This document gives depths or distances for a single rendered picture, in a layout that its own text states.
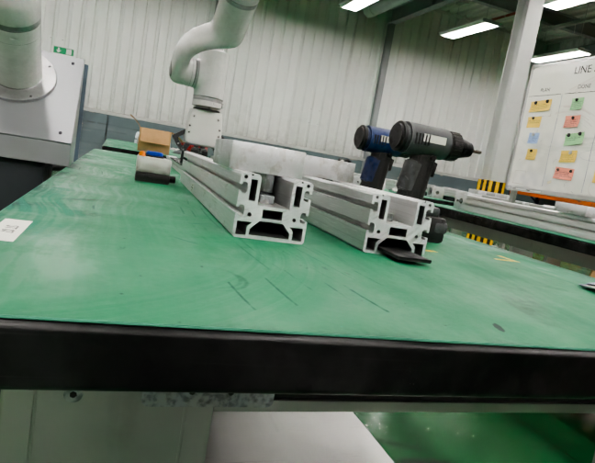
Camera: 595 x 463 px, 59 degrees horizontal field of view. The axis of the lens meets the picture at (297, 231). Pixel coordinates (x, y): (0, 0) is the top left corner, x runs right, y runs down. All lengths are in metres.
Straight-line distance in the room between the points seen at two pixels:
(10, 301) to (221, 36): 1.13
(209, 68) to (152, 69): 11.02
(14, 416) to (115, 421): 0.07
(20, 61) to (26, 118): 0.14
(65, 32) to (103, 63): 0.91
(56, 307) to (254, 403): 0.19
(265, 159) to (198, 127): 0.76
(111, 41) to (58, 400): 12.16
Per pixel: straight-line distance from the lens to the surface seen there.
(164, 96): 12.46
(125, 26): 12.59
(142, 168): 1.32
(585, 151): 4.21
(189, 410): 0.47
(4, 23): 1.41
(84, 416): 0.46
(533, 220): 2.55
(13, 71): 1.50
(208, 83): 1.51
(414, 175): 1.04
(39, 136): 1.45
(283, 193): 0.75
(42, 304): 0.36
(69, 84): 1.58
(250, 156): 0.76
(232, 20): 1.39
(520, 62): 9.55
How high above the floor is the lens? 0.89
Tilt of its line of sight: 8 degrees down
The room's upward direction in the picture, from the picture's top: 10 degrees clockwise
